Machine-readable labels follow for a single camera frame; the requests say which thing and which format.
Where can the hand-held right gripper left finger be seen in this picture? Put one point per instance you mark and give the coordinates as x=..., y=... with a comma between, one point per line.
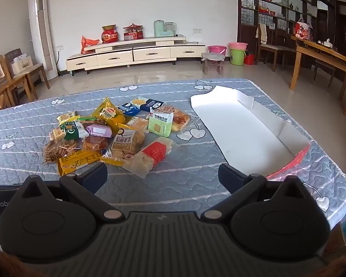
x=95, y=176

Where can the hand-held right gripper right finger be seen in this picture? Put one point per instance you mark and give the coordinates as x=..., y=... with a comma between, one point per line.
x=227, y=176

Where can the small cakes bag brown label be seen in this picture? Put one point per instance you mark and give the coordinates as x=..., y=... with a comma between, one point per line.
x=124, y=147

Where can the clear bag of brown cookies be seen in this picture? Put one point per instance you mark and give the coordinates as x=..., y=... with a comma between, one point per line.
x=60, y=150

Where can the purple snack packet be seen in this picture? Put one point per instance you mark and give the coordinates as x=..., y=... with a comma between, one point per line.
x=99, y=131

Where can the white cardboard box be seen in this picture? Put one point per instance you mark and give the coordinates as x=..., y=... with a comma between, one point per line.
x=242, y=127

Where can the yellow snack bag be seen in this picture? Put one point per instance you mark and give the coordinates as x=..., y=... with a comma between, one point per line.
x=109, y=114

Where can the long yellow bar packet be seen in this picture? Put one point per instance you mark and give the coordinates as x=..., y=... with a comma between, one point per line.
x=75, y=161

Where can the brown bread clear bag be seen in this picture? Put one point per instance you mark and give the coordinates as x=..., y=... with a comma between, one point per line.
x=95, y=144

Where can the small yellow cracker packet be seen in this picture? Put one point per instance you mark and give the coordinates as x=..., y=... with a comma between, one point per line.
x=67, y=117
x=57, y=134

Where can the bread packet red label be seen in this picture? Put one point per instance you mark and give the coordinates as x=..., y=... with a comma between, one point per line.
x=150, y=155

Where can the blue quilted mattress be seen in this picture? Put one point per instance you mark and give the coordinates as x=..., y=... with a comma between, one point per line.
x=167, y=190

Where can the bread packet orange print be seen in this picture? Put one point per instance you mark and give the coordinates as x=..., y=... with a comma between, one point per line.
x=180, y=119

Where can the green and white snack packet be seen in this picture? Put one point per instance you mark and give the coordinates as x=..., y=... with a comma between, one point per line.
x=160, y=125

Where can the dark blue cracker packet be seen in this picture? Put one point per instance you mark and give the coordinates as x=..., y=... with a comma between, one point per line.
x=151, y=104

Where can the small wooden stool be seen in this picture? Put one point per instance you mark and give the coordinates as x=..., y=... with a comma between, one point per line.
x=212, y=59

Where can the green plastic bucket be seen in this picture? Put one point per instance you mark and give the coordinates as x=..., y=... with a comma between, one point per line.
x=237, y=57

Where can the small red bucket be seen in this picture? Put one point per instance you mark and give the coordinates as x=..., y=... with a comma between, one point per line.
x=248, y=58

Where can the cream TV cabinet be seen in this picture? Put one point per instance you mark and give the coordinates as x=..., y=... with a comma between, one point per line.
x=118, y=56

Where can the red plastic bag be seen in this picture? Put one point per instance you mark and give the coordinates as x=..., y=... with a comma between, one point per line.
x=88, y=44

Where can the white paper bag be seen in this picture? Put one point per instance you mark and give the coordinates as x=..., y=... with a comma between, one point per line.
x=22, y=64

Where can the brown cushioned wooden chair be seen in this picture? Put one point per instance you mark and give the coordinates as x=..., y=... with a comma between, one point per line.
x=272, y=48

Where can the dark wooden shelf unit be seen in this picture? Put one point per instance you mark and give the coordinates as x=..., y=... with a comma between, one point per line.
x=246, y=39

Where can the red gold vase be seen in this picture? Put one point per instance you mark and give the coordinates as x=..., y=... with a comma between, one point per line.
x=109, y=34

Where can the dark wooden chair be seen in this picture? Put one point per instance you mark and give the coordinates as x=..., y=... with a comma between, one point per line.
x=324, y=69

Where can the cream towel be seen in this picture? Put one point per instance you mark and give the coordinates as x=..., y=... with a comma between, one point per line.
x=263, y=33

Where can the red pagoda gift box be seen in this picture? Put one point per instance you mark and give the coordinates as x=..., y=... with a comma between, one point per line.
x=133, y=33

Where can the white tower air conditioner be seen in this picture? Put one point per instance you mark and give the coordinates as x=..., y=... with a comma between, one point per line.
x=41, y=34

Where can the wooden dining table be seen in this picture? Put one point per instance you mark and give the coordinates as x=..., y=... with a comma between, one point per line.
x=320, y=53

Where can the mint green kitchen appliance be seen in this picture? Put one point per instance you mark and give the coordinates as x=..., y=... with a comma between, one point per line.
x=161, y=28

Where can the red gift bag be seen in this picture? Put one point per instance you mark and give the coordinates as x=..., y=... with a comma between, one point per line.
x=302, y=30

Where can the tissue box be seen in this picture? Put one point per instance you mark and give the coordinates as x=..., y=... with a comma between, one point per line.
x=326, y=43

